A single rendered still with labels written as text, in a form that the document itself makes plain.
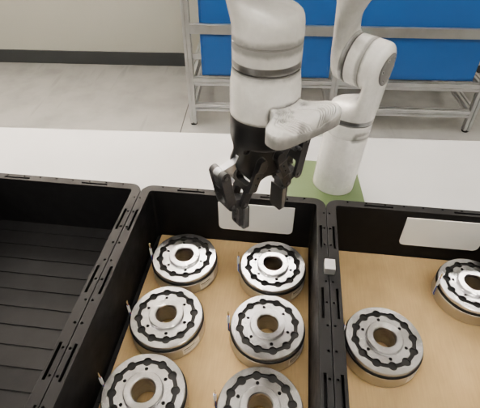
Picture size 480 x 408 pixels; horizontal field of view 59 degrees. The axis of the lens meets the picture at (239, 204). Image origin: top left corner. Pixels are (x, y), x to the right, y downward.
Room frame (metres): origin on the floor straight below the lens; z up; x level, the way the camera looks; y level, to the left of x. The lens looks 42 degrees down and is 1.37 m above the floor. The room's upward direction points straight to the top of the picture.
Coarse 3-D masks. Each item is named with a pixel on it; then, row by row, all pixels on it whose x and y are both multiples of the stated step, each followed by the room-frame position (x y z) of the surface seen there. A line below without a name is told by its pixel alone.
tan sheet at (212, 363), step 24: (216, 240) 0.51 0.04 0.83; (144, 288) 0.41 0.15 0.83; (216, 288) 0.41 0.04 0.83; (240, 288) 0.41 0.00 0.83; (216, 312) 0.36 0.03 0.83; (216, 336) 0.32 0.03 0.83; (120, 360) 0.29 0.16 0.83; (192, 360) 0.29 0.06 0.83; (216, 360) 0.29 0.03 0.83; (192, 384) 0.25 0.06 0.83; (216, 384) 0.25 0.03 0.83
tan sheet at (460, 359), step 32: (352, 256) 0.47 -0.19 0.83; (384, 256) 0.47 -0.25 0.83; (352, 288) 0.41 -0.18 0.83; (384, 288) 0.41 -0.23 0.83; (416, 288) 0.41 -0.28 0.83; (416, 320) 0.35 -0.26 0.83; (448, 320) 0.35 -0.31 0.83; (448, 352) 0.30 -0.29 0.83; (352, 384) 0.25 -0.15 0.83; (416, 384) 0.25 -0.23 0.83; (448, 384) 0.25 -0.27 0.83
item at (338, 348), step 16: (336, 208) 0.49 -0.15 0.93; (352, 208) 0.49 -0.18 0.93; (368, 208) 0.49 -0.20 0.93; (384, 208) 0.48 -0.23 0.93; (400, 208) 0.48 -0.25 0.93; (416, 208) 0.48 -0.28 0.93; (432, 208) 0.48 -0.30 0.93; (336, 224) 0.45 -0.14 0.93; (336, 240) 0.42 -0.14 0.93; (336, 256) 0.39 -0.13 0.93; (336, 272) 0.36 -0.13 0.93; (336, 288) 0.33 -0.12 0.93; (336, 304) 0.31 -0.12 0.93; (336, 320) 0.28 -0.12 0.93; (336, 336) 0.26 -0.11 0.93; (336, 352) 0.25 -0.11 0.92; (336, 368) 0.22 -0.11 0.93; (336, 384) 0.21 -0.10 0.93; (336, 400) 0.19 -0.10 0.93
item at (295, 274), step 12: (252, 252) 0.45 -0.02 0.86; (264, 252) 0.45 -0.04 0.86; (288, 252) 0.46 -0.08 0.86; (240, 264) 0.43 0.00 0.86; (252, 264) 0.43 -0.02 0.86; (288, 264) 0.43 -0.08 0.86; (300, 264) 0.43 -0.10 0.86; (252, 276) 0.41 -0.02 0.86; (264, 276) 0.41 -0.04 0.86; (288, 276) 0.41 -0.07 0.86; (300, 276) 0.41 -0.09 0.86; (264, 288) 0.38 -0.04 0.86; (276, 288) 0.38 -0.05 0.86; (288, 288) 0.38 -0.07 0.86
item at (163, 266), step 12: (168, 240) 0.48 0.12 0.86; (180, 240) 0.48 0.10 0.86; (192, 240) 0.48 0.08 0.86; (204, 240) 0.48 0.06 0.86; (156, 252) 0.45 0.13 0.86; (168, 252) 0.45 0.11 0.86; (204, 252) 0.45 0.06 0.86; (156, 264) 0.43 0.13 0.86; (168, 264) 0.43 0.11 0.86; (204, 264) 0.43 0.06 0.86; (168, 276) 0.41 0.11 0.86; (180, 276) 0.41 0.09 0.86; (192, 276) 0.41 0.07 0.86; (204, 276) 0.41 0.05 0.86
